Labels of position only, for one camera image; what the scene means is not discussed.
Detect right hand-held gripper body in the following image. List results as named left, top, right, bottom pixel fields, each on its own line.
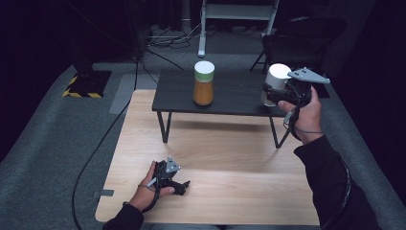
left=283, top=66, right=331, bottom=108

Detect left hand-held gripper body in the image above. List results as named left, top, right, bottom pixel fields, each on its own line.
left=152, top=155, right=182, bottom=189

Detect white lidded shaker jar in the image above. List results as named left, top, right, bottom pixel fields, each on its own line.
left=260, top=62, right=292, bottom=107

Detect black raised shelf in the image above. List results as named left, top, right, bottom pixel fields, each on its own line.
left=151, top=69, right=306, bottom=150

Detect orange spice jar white lid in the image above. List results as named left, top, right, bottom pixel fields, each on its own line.
left=192, top=59, right=216, bottom=107

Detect person's right hand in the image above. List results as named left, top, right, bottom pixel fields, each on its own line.
left=277, top=85, right=325, bottom=146

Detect person's left hand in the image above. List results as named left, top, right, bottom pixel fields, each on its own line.
left=128, top=160, right=176, bottom=213

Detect black folding chair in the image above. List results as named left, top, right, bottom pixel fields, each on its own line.
left=249, top=16, right=349, bottom=77

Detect grey tape strip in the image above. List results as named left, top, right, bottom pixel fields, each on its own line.
left=92, top=189, right=115, bottom=198

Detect black stand base yellow stripes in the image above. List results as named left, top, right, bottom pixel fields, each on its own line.
left=61, top=61, right=113, bottom=100

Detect left hand-held gripper cable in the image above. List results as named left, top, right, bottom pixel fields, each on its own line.
left=137, top=176, right=161, bottom=214

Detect hand-held gripper cable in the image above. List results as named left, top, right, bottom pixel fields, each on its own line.
left=282, top=106, right=325, bottom=142
left=137, top=176, right=161, bottom=214

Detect right hand-held gripper cable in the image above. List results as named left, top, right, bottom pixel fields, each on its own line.
left=282, top=106, right=325, bottom=142

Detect white desk frame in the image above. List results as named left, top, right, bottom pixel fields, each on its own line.
left=197, top=0, right=281, bottom=58

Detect long black floor cable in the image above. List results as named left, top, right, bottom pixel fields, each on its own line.
left=70, top=56, right=142, bottom=230

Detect tangle of floor cables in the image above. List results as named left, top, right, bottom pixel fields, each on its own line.
left=139, top=23, right=206, bottom=84

